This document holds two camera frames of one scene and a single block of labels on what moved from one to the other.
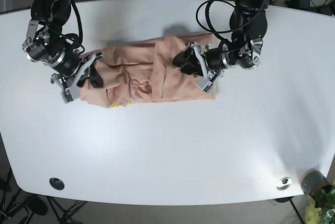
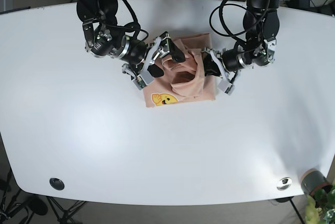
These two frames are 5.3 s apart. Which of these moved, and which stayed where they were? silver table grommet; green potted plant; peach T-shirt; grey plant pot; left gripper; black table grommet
Moved: left gripper; peach T-shirt
Stayed: grey plant pot; green potted plant; black table grommet; silver table grommet
